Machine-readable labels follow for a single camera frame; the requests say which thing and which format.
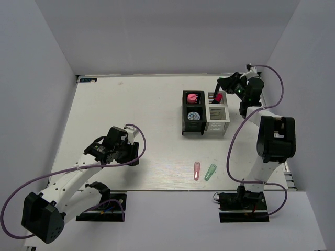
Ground left blue table label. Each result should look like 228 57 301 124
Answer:
79 78 97 83

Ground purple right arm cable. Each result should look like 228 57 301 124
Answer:
226 64 288 216

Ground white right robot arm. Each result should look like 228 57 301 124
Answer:
214 73 296 209

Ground black organizer container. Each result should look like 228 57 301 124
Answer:
182 90 207 135

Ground white slotted organizer container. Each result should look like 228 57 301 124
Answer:
204 91 230 137

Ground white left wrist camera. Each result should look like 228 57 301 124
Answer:
124 125 139 144

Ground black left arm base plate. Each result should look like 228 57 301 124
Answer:
75 192 127 222

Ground pink cap black highlighter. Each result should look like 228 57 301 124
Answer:
212 93 222 104

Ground green cap black highlighter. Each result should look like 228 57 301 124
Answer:
213 77 221 99

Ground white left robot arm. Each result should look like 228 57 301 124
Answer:
21 124 141 244

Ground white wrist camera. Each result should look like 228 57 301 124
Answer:
124 125 139 144
240 64 259 79

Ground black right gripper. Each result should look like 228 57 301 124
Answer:
218 72 248 101

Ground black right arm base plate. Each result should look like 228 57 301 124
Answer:
213 192 270 223

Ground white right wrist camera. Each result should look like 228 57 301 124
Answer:
240 64 259 79

